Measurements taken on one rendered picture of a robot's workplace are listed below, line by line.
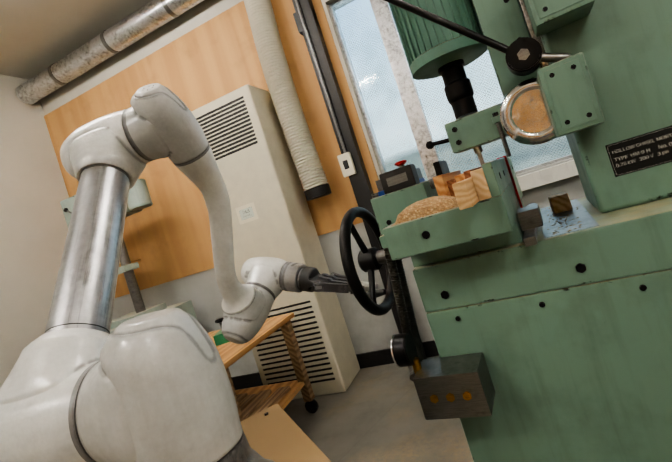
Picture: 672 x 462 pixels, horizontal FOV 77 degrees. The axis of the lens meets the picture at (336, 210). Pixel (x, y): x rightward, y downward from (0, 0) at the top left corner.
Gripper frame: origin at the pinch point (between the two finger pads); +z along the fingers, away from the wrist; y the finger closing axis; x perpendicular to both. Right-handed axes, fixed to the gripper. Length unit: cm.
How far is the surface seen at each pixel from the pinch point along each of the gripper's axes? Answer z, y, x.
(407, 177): 15.3, -14.7, -32.8
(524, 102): 39, -21, -48
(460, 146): 26.2, -10.7, -39.8
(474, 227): 33, -38, -27
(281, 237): -84, 89, 10
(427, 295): 23.8, -29.3, -10.8
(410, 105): -22, 130, -64
